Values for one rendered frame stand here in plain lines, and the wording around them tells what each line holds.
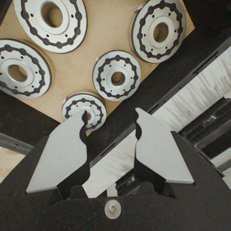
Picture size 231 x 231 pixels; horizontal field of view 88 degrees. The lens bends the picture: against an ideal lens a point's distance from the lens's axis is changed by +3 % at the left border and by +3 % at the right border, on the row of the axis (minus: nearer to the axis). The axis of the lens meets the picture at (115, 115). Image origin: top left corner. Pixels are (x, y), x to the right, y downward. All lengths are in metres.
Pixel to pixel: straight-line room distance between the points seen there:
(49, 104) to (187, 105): 0.52
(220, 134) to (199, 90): 0.76
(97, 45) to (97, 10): 0.05
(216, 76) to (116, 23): 0.46
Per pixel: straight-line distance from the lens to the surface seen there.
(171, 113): 0.58
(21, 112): 0.32
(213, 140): 1.32
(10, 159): 0.48
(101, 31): 0.28
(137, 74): 0.27
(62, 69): 0.29
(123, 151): 0.63
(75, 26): 0.25
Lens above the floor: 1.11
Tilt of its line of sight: 58 degrees down
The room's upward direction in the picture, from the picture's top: 163 degrees clockwise
